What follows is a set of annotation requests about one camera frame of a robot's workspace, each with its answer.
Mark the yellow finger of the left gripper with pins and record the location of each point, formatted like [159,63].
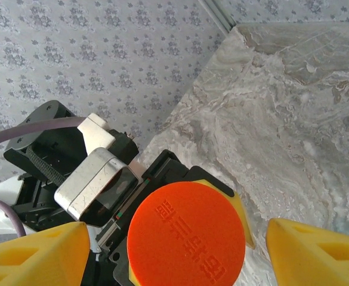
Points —
[216,182]
[135,280]

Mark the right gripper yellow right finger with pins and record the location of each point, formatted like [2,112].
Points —
[317,259]

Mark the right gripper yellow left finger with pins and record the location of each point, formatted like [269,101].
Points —
[28,262]

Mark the orange pill bottle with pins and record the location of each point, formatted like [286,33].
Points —
[186,238]

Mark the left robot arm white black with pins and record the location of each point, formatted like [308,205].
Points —
[1,190]

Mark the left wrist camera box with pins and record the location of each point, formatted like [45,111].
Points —
[93,178]

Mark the aluminium corner post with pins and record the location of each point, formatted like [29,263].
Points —
[219,13]

